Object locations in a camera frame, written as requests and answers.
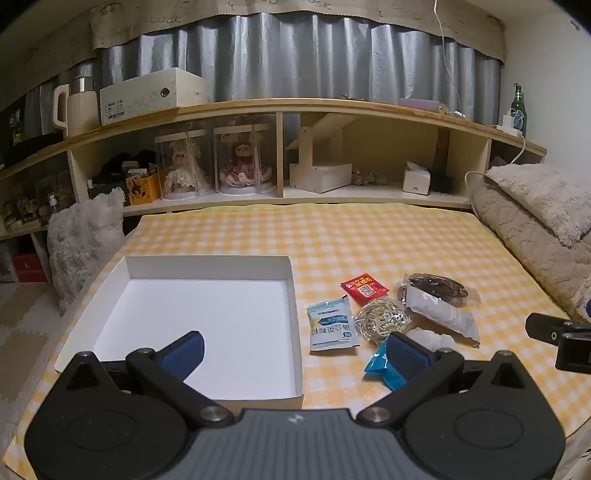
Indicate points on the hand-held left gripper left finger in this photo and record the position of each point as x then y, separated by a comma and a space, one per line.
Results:
182, 355

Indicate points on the yellow printed box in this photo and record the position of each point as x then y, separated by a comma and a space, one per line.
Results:
138, 189

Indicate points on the beige printed valance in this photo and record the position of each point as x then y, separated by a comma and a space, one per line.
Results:
152, 23

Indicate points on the white tissue box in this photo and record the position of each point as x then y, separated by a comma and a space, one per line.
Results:
415, 182

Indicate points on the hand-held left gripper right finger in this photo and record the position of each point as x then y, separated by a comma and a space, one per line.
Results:
406, 357

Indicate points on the wooden stand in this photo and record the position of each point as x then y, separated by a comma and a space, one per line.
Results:
323, 177

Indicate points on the red box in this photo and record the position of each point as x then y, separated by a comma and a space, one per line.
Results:
27, 267

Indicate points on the cream thermos jug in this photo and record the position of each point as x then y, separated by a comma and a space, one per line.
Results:
83, 113

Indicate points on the black plush items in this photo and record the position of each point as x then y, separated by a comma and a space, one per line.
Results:
115, 170

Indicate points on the small figurines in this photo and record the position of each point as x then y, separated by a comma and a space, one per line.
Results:
369, 177

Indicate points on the white storage box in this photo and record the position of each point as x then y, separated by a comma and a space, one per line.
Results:
147, 97

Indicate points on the pink flat box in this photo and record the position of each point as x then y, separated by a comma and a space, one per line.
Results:
418, 104

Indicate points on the cream doll in clear case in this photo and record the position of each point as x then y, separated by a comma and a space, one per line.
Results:
184, 168

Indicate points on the teal packet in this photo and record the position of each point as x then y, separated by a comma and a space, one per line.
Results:
376, 364

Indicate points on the yellow checked tablecloth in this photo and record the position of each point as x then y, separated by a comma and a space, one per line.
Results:
323, 240

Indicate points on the white cardboard box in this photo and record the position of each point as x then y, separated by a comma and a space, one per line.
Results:
194, 314

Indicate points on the cluster of small jars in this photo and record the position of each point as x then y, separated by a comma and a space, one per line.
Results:
41, 198

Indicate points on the grey fluffy cushion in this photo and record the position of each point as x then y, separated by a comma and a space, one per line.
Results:
83, 240

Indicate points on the beige quilted blanket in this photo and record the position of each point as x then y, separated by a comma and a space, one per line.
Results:
521, 249

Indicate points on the small clear bag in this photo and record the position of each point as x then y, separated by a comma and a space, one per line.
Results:
431, 340

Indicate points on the pink doll in clear case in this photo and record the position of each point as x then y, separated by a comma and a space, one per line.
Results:
242, 161

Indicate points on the white charger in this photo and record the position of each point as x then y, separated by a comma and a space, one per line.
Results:
508, 123

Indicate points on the blue and white packet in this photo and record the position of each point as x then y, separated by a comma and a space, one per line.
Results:
330, 327

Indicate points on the beige fluffy pillow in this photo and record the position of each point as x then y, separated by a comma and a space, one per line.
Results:
540, 194

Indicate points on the red packet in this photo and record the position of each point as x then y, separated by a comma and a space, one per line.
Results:
364, 287

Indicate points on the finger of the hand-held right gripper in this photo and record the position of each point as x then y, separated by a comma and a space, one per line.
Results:
545, 326

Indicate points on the silver curtain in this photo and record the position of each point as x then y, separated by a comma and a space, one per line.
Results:
277, 55

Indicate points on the wooden shelf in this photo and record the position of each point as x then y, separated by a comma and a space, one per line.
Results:
323, 108

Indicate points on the green glass bottle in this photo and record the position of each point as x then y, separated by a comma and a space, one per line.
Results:
518, 115

